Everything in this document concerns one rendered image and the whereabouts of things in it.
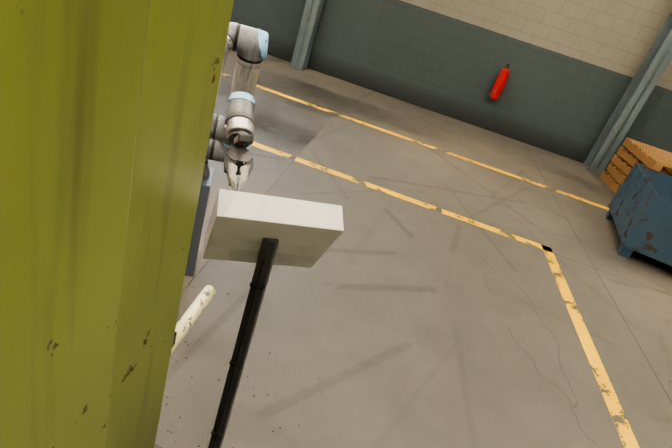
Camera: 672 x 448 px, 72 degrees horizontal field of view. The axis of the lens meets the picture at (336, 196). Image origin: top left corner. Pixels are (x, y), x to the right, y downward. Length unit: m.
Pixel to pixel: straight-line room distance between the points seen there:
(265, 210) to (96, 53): 0.86
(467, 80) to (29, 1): 7.98
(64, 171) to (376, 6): 7.81
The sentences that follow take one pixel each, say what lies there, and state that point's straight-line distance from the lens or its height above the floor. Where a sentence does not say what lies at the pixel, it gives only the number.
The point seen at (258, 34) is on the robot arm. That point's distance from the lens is 2.11.
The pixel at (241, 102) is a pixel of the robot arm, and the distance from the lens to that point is 1.58.
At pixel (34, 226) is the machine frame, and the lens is 0.43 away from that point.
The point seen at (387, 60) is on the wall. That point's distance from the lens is 8.18.
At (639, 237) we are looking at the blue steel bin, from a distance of 5.51.
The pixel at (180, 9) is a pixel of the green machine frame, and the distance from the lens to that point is 0.74.
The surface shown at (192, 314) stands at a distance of 1.66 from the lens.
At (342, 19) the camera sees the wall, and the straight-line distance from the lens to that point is 8.23.
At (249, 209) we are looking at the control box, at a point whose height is 1.18.
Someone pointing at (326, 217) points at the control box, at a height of 1.18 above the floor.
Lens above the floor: 1.79
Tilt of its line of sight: 26 degrees down
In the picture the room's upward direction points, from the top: 18 degrees clockwise
